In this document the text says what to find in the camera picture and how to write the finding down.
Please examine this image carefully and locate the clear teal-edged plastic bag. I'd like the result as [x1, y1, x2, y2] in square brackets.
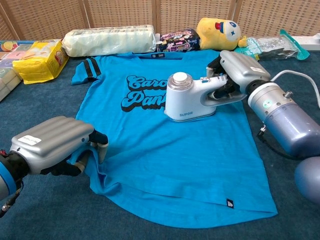
[254, 28, 311, 61]

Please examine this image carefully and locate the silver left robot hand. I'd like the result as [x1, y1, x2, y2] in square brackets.
[9, 115, 110, 176]

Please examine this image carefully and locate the white handheld garment steamer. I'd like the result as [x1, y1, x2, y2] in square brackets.
[163, 71, 245, 123]

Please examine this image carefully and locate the wicker folding screen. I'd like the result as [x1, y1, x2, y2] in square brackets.
[0, 0, 320, 42]

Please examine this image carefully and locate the blue fruit print box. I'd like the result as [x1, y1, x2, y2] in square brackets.
[0, 39, 63, 53]

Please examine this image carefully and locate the white tissue roll pack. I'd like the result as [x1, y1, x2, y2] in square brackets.
[61, 24, 157, 58]

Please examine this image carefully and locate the dark purple snack pack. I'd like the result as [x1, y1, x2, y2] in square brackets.
[156, 27, 201, 53]

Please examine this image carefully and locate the yellow plush toy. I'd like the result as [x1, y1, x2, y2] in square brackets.
[195, 17, 248, 52]

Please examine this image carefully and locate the dark teal carpet table cover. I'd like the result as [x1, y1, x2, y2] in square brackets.
[0, 49, 320, 240]

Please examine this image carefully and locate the yellow biscuit bag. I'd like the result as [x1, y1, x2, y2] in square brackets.
[12, 39, 70, 85]

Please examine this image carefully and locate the blue Carolina Panthers shirt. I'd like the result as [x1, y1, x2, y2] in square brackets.
[71, 49, 278, 229]

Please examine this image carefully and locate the teal printed packet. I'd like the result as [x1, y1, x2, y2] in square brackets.
[233, 37, 262, 62]

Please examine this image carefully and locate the pastel tissue box pack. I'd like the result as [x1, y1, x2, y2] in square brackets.
[0, 43, 23, 102]

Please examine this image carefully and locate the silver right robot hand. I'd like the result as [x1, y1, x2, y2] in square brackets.
[206, 49, 272, 101]

